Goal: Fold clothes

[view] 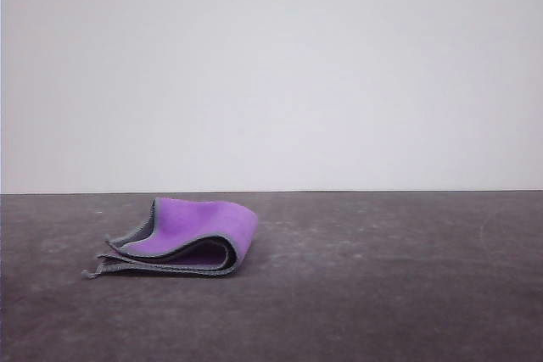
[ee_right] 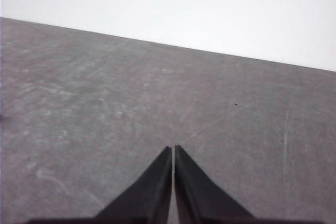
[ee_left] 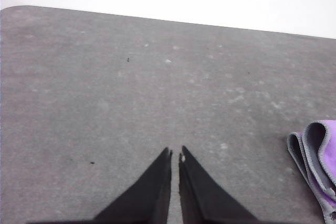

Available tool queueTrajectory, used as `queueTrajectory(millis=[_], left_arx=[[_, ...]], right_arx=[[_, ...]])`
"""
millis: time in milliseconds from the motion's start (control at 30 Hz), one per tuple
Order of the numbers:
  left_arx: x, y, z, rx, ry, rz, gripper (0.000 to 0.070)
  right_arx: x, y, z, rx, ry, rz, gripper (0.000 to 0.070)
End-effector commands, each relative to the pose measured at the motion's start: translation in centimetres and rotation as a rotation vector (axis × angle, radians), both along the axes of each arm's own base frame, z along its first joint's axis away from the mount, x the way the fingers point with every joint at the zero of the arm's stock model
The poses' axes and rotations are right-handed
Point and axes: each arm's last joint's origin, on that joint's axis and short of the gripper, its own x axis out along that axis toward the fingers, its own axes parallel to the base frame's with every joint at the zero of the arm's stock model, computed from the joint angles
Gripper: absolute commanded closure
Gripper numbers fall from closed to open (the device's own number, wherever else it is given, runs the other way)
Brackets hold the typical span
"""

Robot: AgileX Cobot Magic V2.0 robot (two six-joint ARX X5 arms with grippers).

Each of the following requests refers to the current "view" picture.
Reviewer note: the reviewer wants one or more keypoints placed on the purple towel with grey hem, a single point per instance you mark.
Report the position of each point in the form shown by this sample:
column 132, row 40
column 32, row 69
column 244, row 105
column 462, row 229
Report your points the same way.
column 203, row 226

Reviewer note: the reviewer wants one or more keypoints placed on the grey table cloth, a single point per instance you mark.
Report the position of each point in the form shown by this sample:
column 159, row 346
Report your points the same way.
column 339, row 302

